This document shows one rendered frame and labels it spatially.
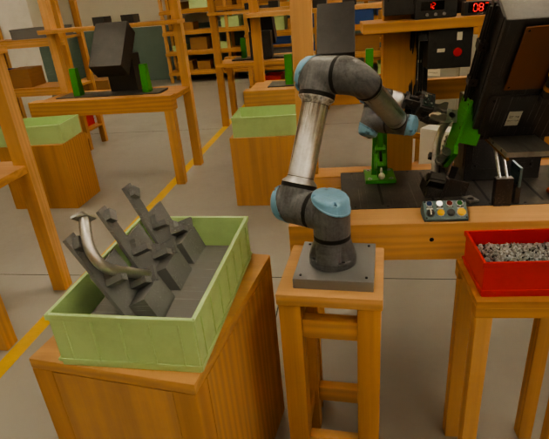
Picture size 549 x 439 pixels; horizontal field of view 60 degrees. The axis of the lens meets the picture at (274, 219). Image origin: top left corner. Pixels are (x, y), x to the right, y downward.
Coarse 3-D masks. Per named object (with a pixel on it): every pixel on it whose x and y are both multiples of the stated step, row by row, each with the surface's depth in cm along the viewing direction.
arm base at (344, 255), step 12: (324, 240) 146; (348, 240) 147; (312, 252) 151; (324, 252) 147; (336, 252) 146; (348, 252) 148; (312, 264) 151; (324, 264) 147; (336, 264) 147; (348, 264) 148
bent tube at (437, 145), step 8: (448, 112) 184; (456, 112) 184; (448, 120) 183; (456, 120) 183; (440, 128) 192; (440, 136) 193; (440, 144) 194; (432, 152) 194; (432, 160) 192; (432, 168) 190
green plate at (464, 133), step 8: (464, 104) 178; (472, 104) 173; (464, 112) 176; (472, 112) 175; (464, 120) 175; (456, 128) 182; (464, 128) 178; (456, 136) 180; (464, 136) 179; (472, 136) 179; (448, 144) 187; (456, 144) 179; (472, 144) 180
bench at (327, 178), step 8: (544, 160) 222; (320, 168) 237; (328, 168) 236; (336, 168) 235; (344, 168) 234; (352, 168) 233; (360, 168) 232; (368, 168) 232; (416, 168) 226; (424, 168) 225; (320, 176) 227; (328, 176) 226; (336, 176) 225; (320, 184) 218; (328, 184) 217; (336, 184) 216; (320, 312) 264; (320, 344) 200; (320, 352) 200; (320, 360) 202; (320, 368) 204; (320, 376) 205
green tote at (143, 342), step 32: (224, 224) 174; (224, 256) 147; (96, 288) 148; (224, 288) 145; (64, 320) 125; (96, 320) 123; (128, 320) 121; (160, 320) 120; (192, 320) 119; (224, 320) 145; (64, 352) 131; (96, 352) 129; (128, 352) 127; (160, 352) 125; (192, 352) 123
